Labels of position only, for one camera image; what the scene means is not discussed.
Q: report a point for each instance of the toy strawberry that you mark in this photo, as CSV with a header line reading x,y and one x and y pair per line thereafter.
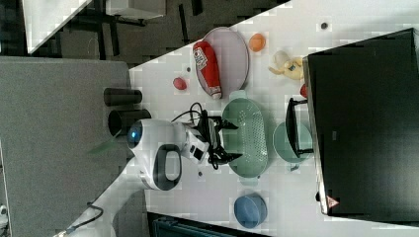
x,y
180,83

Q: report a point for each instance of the blue plastic cup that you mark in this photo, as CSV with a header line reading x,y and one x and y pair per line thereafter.
x,y
250,210

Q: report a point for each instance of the plush red ketchup bottle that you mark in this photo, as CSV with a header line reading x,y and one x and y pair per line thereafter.
x,y
206,63

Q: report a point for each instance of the white side table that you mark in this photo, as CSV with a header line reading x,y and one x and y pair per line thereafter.
x,y
43,18

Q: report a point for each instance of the mint green plastic strainer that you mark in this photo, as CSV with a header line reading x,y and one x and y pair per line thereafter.
x,y
249,139

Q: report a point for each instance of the blue metal frame rail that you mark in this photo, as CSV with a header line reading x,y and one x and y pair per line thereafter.
x,y
161,225

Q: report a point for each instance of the silver black toaster oven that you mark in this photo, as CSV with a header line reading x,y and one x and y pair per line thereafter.
x,y
363,105

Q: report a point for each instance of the dark grey cup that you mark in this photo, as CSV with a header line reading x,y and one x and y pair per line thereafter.
x,y
121,97

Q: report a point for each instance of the toy peeled banana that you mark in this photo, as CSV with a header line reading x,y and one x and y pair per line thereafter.
x,y
284,65

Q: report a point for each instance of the toy orange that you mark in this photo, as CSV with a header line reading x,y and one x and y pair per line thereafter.
x,y
257,42

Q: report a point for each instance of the mint green mug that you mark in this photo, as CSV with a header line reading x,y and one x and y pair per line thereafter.
x,y
293,153

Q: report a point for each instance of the small red toy tomato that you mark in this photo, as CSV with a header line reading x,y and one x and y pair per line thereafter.
x,y
303,91

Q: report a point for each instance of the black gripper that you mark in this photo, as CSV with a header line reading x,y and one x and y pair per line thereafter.
x,y
209,128

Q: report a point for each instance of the grey round plate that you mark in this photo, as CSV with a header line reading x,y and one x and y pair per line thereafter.
x,y
232,59

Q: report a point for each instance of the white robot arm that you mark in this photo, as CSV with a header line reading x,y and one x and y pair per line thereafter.
x,y
158,148

